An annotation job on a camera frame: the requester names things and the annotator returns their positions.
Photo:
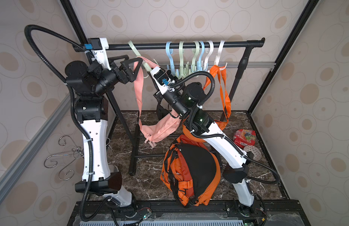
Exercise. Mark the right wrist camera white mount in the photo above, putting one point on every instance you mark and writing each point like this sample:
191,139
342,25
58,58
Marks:
162,80

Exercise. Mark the black corner frame post left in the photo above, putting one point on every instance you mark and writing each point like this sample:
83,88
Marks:
74,21

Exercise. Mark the red snack packet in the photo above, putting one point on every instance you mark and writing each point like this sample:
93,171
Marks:
243,138

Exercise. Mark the orange sling bag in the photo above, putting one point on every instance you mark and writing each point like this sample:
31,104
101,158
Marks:
220,73

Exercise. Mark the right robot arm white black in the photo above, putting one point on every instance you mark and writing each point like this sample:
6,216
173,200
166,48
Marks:
188,105

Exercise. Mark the chrome jewelry stand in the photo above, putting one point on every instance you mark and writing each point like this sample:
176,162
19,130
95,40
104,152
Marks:
75,153

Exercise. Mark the black corner frame post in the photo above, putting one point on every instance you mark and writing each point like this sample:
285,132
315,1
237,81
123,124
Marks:
296,31
74,21

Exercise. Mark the orange backpack bottom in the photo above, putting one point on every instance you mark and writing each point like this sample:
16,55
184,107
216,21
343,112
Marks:
191,172

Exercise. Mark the aluminium rail left wall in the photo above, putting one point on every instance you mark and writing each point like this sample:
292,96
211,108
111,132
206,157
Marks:
24,159

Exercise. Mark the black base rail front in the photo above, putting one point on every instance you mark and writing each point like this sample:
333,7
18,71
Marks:
216,213

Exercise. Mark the dark grey clothes rack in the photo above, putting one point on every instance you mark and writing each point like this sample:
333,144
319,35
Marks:
248,46

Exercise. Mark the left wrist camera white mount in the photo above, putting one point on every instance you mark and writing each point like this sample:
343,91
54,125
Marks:
98,47

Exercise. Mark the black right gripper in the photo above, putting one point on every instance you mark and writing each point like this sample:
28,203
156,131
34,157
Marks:
160,100

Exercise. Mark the black corner frame post right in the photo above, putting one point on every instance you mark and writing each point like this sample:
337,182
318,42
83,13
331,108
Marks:
296,31

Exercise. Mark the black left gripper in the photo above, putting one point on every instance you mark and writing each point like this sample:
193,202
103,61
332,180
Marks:
119,73

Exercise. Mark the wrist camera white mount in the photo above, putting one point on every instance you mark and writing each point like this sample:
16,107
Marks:
98,47
162,80

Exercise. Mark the patterned round ball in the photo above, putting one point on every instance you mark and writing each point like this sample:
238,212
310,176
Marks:
257,154

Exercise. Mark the light blue hook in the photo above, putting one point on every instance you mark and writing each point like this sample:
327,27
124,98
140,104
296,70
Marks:
169,53
199,62

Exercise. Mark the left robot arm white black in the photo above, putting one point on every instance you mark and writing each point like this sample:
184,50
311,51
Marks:
91,83

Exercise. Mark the light green hook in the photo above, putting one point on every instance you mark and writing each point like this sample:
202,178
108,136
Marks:
196,53
183,70
148,64

